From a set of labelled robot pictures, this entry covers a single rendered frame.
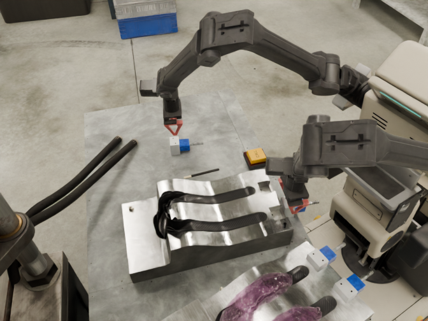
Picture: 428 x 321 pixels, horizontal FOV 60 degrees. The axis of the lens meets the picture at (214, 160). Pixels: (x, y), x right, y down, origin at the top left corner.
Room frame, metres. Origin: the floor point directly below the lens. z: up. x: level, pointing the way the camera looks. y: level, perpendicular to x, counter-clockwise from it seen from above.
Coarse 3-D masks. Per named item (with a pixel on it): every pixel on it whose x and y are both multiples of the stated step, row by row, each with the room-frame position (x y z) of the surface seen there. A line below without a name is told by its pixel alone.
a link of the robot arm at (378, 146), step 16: (304, 128) 0.50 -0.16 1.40; (320, 128) 0.49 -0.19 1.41; (336, 128) 0.47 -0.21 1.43; (352, 128) 0.46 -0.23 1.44; (368, 128) 0.45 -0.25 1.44; (304, 144) 0.48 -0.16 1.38; (320, 144) 0.47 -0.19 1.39; (336, 144) 0.46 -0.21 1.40; (352, 144) 0.44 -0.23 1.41; (368, 144) 0.43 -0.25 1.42; (384, 144) 0.44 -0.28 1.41; (400, 144) 0.46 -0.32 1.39; (416, 144) 0.48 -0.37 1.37; (304, 160) 0.46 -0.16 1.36; (320, 160) 0.44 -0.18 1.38; (336, 160) 0.43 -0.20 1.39; (352, 160) 0.42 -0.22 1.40; (368, 160) 0.41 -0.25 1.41; (384, 160) 0.43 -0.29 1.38; (400, 160) 0.44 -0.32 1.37; (416, 160) 0.46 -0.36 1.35
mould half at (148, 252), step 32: (160, 192) 0.75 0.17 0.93; (192, 192) 0.76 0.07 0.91; (256, 192) 0.78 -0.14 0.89; (128, 224) 0.68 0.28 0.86; (256, 224) 0.65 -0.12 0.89; (288, 224) 0.65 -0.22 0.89; (128, 256) 0.57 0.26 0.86; (160, 256) 0.57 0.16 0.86; (192, 256) 0.56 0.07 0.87; (224, 256) 0.58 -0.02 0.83
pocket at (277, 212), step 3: (270, 207) 0.72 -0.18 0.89; (273, 207) 0.72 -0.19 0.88; (276, 207) 0.72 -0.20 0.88; (279, 207) 0.72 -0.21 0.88; (270, 210) 0.72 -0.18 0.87; (273, 210) 0.72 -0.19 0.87; (276, 210) 0.72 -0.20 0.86; (279, 210) 0.72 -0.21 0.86; (282, 210) 0.71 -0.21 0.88; (273, 213) 0.71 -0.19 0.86; (276, 213) 0.71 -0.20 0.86; (279, 213) 0.71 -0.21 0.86; (282, 213) 0.70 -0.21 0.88; (273, 216) 0.70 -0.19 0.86; (276, 216) 0.70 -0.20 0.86; (279, 216) 0.70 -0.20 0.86; (282, 216) 0.70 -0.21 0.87; (285, 216) 0.69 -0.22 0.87; (276, 219) 0.69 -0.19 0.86; (279, 219) 0.69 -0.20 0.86
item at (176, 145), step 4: (176, 136) 1.10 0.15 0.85; (172, 140) 1.08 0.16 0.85; (176, 140) 1.08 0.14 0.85; (180, 140) 1.10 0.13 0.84; (184, 140) 1.09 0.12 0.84; (188, 140) 1.09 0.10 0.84; (172, 144) 1.06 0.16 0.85; (176, 144) 1.06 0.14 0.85; (180, 144) 1.07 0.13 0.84; (184, 144) 1.07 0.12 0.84; (188, 144) 1.07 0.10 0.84; (192, 144) 1.08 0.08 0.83; (196, 144) 1.08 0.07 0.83; (200, 144) 1.08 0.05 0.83; (172, 148) 1.05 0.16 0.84; (176, 148) 1.06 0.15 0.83; (180, 148) 1.06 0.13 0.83; (184, 148) 1.06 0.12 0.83; (188, 148) 1.06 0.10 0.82; (172, 152) 1.05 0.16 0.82; (176, 152) 1.06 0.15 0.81
